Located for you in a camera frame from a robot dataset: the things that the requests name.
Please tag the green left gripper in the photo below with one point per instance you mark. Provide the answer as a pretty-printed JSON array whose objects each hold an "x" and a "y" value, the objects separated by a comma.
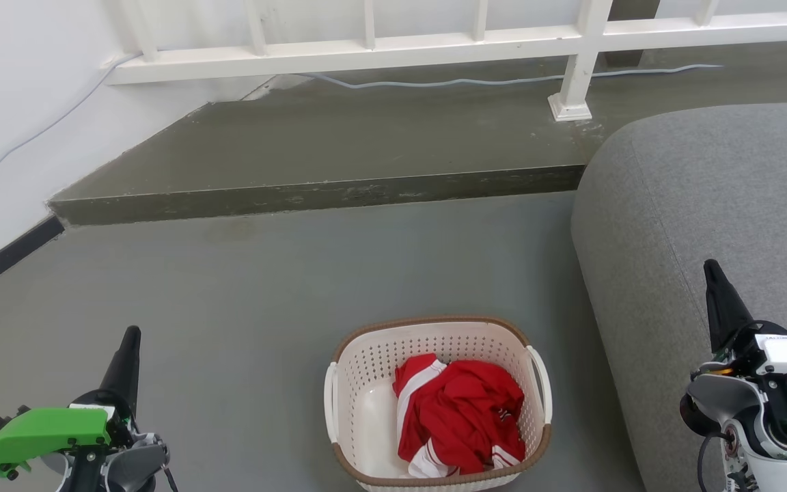
[{"x": 45, "y": 430}]

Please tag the cream plastic laundry basket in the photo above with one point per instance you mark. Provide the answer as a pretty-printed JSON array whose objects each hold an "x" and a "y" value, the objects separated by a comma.
[{"x": 373, "y": 369}]

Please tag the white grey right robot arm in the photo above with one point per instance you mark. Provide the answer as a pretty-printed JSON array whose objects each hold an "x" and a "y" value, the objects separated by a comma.
[{"x": 749, "y": 417}]

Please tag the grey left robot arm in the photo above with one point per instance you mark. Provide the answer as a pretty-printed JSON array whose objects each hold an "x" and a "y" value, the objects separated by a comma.
[{"x": 132, "y": 465}]

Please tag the grey fabric sofa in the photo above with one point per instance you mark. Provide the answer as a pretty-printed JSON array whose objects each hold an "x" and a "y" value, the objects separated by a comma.
[{"x": 708, "y": 205}]

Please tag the black baseboard strip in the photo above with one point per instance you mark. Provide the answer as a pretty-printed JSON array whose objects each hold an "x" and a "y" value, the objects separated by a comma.
[{"x": 4, "y": 258}]

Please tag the red white garment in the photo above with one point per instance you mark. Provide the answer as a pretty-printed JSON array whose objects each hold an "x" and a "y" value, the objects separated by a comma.
[{"x": 465, "y": 417}]

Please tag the white railing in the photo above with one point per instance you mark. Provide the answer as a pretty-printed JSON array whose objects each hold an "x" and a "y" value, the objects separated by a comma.
[{"x": 366, "y": 51}]

